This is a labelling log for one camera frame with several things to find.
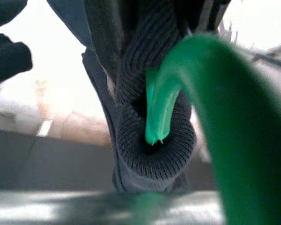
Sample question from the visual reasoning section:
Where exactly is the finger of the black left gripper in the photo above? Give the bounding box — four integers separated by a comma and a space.
0, 34, 33, 89
0, 0, 29, 31

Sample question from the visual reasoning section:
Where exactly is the black fonemax T-shirt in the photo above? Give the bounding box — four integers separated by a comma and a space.
46, 0, 230, 195

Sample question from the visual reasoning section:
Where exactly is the green plastic hanger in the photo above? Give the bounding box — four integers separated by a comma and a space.
131, 32, 281, 225

